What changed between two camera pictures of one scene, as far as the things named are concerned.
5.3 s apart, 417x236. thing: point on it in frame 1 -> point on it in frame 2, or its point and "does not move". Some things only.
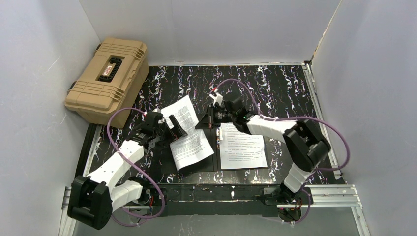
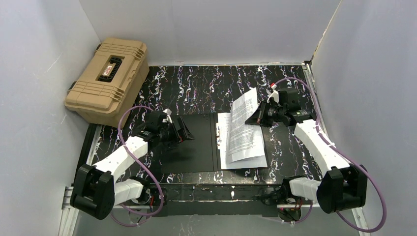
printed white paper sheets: [239, 149] does not move
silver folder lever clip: [218, 138] does not move
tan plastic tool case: [103, 91] does not move
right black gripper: [210, 116] -> [263, 113]
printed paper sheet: [193, 147] -> [245, 140]
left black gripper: [171, 127] does not move
